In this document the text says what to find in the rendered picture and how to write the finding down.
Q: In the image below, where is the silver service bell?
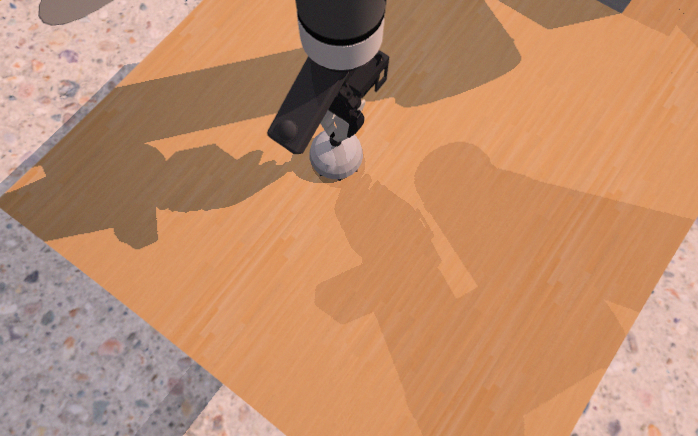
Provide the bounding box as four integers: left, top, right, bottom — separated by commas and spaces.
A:
309, 130, 363, 180

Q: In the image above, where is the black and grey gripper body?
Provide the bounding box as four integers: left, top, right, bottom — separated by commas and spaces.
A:
320, 50, 390, 120

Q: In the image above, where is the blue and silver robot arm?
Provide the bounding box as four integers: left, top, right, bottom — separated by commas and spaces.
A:
267, 0, 386, 154

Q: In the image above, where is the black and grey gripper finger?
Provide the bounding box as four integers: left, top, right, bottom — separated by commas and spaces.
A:
332, 100, 365, 142
320, 110, 336, 138

